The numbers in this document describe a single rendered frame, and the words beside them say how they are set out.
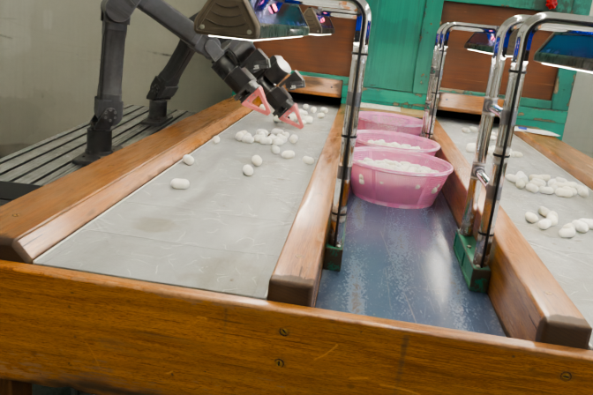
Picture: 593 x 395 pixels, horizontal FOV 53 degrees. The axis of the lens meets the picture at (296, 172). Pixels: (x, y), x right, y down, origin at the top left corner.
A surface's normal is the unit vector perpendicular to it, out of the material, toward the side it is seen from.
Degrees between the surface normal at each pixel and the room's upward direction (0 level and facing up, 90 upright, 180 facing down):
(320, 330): 90
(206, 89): 90
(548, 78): 90
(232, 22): 90
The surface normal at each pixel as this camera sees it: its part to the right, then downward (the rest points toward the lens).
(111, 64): 0.38, 0.26
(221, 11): -0.12, 0.23
